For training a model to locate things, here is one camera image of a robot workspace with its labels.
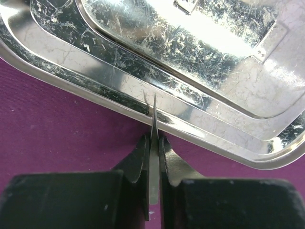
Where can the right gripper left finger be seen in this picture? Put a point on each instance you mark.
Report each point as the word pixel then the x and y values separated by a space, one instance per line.
pixel 114 199

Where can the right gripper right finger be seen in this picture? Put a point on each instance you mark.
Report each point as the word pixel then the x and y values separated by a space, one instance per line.
pixel 190 200

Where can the steel scalpel handle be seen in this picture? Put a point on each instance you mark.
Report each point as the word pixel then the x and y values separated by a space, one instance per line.
pixel 154 158

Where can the purple cloth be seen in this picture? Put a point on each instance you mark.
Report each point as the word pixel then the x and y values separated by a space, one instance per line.
pixel 45 129

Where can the steel instrument tray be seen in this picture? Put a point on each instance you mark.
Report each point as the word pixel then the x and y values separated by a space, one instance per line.
pixel 226 75

